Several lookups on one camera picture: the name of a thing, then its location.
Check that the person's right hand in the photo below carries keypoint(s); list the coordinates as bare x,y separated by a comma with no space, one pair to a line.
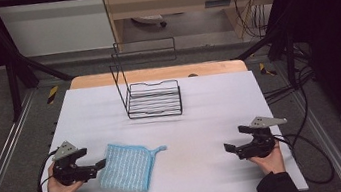
274,164

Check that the yellow black tape marker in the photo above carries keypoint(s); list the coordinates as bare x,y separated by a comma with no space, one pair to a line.
266,69
52,94

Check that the white cabinet panel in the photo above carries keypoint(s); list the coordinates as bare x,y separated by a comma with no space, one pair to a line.
54,26

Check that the blue knitted dish cloth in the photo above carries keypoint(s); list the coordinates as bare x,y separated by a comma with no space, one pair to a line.
128,167

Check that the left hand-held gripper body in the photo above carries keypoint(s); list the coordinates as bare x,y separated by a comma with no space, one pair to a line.
68,172

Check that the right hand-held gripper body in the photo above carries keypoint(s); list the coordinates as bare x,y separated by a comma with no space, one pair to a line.
261,145

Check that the white chair base with caster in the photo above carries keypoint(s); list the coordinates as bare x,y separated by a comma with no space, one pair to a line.
149,20

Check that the person's left hand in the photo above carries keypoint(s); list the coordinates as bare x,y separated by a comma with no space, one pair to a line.
60,190

